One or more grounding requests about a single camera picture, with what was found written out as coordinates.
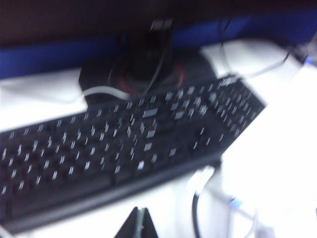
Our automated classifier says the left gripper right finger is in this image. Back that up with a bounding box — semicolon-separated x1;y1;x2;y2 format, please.
141;207;159;238

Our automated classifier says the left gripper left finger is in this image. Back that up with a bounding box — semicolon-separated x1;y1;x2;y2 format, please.
121;207;141;238

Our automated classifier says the black keyboard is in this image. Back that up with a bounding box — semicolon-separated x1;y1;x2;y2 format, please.
0;74;269;235

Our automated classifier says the black monitor stand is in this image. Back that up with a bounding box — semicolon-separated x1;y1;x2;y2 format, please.
78;27;218;111

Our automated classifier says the black ASUS monitor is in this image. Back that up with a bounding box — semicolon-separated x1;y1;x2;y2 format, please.
0;0;317;49

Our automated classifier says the white plug with grey cable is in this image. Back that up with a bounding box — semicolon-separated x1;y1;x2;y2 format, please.
190;165;216;238

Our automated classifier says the white charger cable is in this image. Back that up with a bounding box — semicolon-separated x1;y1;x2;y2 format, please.
222;193;260;238

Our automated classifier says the thin grey cable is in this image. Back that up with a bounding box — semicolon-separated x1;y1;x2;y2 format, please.
83;85;130;99
247;52;291;78

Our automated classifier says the thin black cable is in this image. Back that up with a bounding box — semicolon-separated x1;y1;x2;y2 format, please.
219;18;232;75

